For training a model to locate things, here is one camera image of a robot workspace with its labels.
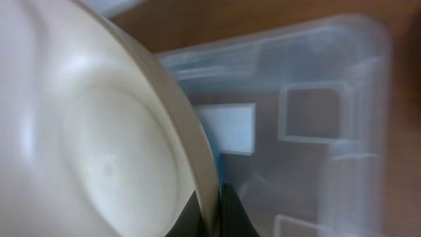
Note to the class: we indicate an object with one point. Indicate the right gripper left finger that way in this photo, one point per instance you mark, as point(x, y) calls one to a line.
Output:
point(189, 222)

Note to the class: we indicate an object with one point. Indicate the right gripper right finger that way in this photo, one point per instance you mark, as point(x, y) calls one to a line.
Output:
point(234, 219)

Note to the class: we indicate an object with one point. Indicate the blue plate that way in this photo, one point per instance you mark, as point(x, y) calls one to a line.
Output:
point(218, 163)

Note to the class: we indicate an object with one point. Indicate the beige plate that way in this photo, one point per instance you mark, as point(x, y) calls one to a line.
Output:
point(97, 139)

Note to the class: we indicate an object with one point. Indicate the white label in container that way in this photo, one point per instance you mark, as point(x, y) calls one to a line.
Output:
point(232, 126)

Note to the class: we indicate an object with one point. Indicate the clear plastic storage container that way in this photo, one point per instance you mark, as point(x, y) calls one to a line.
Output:
point(320, 90)

